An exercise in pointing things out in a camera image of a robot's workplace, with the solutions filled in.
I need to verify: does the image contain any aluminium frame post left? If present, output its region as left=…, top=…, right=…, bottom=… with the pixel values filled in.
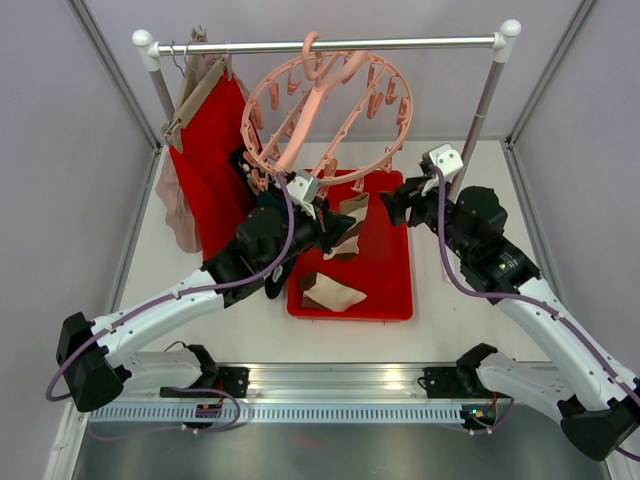
left=65, top=0, right=160, bottom=151

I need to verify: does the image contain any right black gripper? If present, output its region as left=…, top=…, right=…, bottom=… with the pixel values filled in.
left=378, top=171, right=474, bottom=260

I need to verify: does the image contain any teal christmas sock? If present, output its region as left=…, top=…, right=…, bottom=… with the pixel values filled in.
left=242, top=161, right=287, bottom=218

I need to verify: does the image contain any brown beige striped sock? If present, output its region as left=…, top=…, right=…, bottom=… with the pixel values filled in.
left=323, top=192, right=370, bottom=262

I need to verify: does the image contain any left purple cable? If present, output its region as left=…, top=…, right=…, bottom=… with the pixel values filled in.
left=45, top=172, right=296, bottom=401

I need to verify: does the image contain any purple cable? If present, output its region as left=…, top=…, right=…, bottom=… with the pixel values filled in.
left=45, top=172, right=296, bottom=401
left=432, top=167, right=640, bottom=459

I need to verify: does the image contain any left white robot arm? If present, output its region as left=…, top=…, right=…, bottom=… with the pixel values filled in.
left=45, top=208, right=355, bottom=412

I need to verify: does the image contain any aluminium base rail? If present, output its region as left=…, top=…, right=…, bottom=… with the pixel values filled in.
left=118, top=354, right=574, bottom=403

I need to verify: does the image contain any black sports sock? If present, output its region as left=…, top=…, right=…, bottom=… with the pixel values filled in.
left=230, top=147, right=259, bottom=196
left=264, top=264, right=291, bottom=300

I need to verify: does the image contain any aluminium frame post right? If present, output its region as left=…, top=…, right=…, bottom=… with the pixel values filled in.
left=505, top=0, right=599, bottom=150

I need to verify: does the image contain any pink round clip hanger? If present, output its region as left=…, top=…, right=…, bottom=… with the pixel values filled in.
left=240, top=32, right=413, bottom=192

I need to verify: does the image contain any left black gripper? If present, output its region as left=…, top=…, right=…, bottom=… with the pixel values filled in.
left=260, top=199, right=356, bottom=274

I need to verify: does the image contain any metal clothes rack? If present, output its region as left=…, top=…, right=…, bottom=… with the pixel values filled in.
left=132, top=19, right=521, bottom=184

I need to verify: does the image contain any aluminium frame post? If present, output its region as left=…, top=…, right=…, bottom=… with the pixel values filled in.
left=65, top=0, right=160, bottom=151
left=505, top=0, right=599, bottom=150

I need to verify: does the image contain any beige clip hanger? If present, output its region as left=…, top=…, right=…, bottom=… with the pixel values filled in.
left=162, top=53, right=233, bottom=152

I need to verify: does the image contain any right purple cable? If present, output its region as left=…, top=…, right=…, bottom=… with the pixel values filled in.
left=432, top=167, right=640, bottom=459

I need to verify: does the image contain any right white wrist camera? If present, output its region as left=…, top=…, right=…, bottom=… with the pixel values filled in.
left=420, top=144, right=463, bottom=196

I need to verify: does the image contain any red plastic tray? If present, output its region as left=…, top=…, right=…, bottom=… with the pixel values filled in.
left=287, top=170, right=413, bottom=322

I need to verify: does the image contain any red hanging cloth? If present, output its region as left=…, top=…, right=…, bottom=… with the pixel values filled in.
left=156, top=79, right=256, bottom=259

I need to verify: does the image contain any white slotted cable duct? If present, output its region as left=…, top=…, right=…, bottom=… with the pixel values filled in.
left=90, top=402, right=463, bottom=424

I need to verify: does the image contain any pink hanging garment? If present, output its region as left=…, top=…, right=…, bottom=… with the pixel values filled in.
left=155, top=55, right=255, bottom=258

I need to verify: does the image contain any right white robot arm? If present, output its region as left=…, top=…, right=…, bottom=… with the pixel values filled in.
left=380, top=177, right=639, bottom=461

